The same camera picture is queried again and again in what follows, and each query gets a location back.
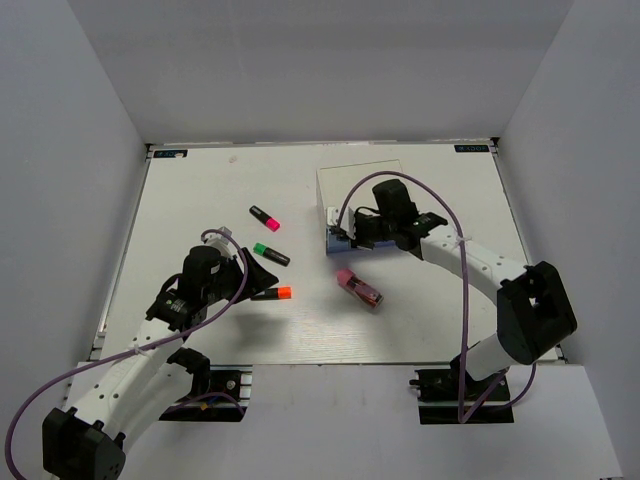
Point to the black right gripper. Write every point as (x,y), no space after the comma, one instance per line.
(359,241)

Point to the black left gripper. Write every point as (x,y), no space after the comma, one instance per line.
(258,278)

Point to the orange highlighter marker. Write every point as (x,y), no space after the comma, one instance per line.
(276,293)

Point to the green highlighter marker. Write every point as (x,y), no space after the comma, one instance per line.
(271,254)

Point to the pink highlighter marker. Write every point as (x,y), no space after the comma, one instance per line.
(264,218)

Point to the white pastel drawer box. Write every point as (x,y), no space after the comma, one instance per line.
(332,186)

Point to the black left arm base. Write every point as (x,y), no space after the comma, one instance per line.
(225,401)

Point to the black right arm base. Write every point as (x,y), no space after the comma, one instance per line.
(437,396)

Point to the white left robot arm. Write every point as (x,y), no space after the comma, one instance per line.
(91,439)

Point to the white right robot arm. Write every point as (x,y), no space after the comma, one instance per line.
(534,313)

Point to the right corner logo sticker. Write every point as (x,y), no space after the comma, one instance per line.
(471,148)

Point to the corner logo sticker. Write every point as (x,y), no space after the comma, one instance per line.
(170,153)
(471,148)

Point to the left corner logo sticker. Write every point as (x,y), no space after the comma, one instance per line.
(170,153)

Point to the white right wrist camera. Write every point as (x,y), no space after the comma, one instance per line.
(340,226)

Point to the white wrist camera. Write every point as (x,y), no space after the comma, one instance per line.
(219,239)
(340,226)

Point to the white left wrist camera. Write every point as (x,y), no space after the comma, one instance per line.
(219,239)

